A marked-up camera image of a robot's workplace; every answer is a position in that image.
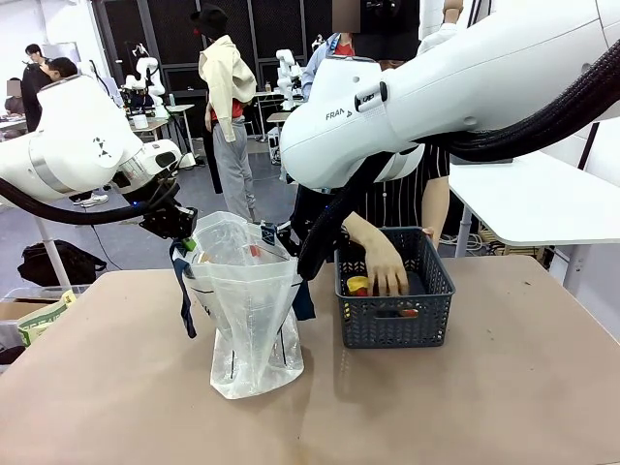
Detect white box black print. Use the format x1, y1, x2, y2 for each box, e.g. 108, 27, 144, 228
266, 126, 283, 166

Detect person's right hand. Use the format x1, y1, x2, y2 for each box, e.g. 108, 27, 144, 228
365, 239, 411, 297

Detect man in black clothes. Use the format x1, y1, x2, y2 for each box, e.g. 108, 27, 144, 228
21, 56, 110, 209

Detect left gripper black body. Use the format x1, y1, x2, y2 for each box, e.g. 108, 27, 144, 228
139, 193, 199, 241

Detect person's left forearm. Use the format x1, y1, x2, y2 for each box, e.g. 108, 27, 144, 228
420, 174, 451, 236

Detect small white background table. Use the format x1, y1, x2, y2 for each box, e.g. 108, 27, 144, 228
167, 104, 196, 156

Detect seated person in background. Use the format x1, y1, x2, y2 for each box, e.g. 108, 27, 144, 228
3, 78, 28, 117

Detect mannequin cream jacket black hat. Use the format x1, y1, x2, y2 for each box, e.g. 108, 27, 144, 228
190, 3, 259, 225

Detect brown cardboard box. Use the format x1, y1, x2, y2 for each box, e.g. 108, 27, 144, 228
0, 299, 30, 321

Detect grey background desk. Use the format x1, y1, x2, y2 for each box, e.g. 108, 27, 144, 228
128, 118, 171, 146

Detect green printed paper sack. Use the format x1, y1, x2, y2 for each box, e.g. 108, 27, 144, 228
17, 289, 78, 348

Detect white side table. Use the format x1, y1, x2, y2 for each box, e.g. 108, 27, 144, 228
448, 149, 620, 287

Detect clear shopping bag navy handles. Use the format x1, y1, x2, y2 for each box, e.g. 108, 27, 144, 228
169, 210, 316, 401

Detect left arm black cable sleeve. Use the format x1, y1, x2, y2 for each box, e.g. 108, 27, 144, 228
0, 167, 180, 227

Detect mannequin in white shirt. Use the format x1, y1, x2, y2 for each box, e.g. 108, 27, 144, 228
417, 0, 466, 55

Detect white metal pole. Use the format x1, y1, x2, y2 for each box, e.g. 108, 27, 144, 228
33, 215, 73, 288

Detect dark haired person with glasses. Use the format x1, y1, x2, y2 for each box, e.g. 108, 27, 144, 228
24, 43, 52, 67

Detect person in red shirt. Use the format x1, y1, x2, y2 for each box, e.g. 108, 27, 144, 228
300, 0, 362, 103

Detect person in striped black shirt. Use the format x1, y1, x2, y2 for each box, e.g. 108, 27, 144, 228
293, 0, 451, 265

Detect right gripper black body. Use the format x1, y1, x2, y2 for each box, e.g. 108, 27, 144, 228
290, 193, 322, 249

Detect wooden slat crate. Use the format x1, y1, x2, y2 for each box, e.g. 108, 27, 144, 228
477, 222, 551, 258

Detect black backpack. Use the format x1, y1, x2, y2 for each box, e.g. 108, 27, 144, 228
17, 239, 108, 288

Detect person's right forearm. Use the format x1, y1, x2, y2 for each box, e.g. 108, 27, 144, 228
342, 210, 388, 253

